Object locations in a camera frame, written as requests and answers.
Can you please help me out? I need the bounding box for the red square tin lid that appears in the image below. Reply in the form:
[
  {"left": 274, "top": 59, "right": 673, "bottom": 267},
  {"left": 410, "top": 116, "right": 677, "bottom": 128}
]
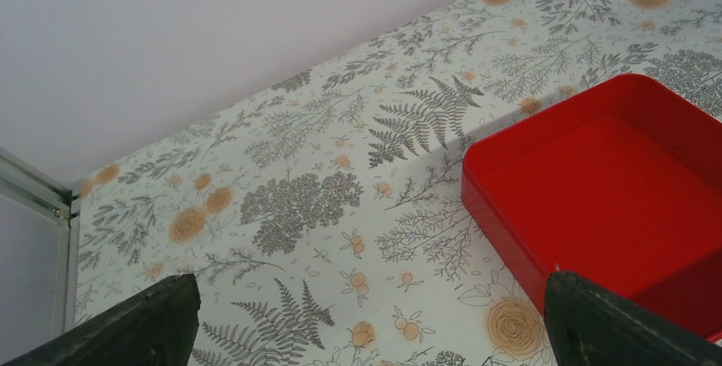
[{"left": 461, "top": 74, "right": 721, "bottom": 341}]

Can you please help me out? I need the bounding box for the aluminium corner frame post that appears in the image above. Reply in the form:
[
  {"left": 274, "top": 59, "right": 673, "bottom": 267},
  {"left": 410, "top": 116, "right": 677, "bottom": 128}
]
[{"left": 1, "top": 149, "right": 80, "bottom": 336}]

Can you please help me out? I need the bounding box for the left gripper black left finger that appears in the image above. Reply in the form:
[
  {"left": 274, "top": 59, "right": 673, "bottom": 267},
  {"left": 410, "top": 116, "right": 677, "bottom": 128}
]
[{"left": 6, "top": 274, "right": 201, "bottom": 365}]

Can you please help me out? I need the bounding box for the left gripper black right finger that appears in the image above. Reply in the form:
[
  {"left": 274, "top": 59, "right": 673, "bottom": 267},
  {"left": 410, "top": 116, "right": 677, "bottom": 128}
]
[{"left": 543, "top": 271, "right": 721, "bottom": 365}]

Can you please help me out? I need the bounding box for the floral patterned table mat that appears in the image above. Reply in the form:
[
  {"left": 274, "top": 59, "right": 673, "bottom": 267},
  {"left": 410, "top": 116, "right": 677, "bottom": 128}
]
[{"left": 75, "top": 0, "right": 721, "bottom": 365}]

